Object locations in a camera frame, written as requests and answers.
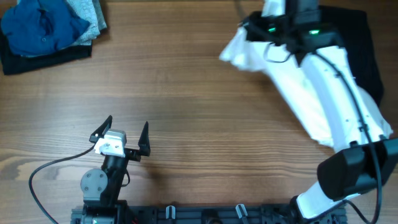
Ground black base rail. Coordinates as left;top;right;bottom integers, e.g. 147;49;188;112
70;203;348;224

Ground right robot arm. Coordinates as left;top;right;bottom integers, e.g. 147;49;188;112
220;1;397;223

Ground blue shirt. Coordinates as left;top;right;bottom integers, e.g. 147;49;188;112
1;0;90;56

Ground black garment with logo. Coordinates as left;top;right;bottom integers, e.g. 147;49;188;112
319;6;384;105

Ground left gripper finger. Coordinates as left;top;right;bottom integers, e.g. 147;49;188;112
138;121;150;156
89;115;113;143

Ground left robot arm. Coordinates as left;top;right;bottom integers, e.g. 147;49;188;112
71;116;150;224

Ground white t-shirt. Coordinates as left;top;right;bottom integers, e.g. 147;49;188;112
218;0;393;147

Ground black folded garment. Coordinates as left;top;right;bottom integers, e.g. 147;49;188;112
1;32;93;75

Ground light grey folded garment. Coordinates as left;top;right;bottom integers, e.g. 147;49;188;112
66;0;107;46

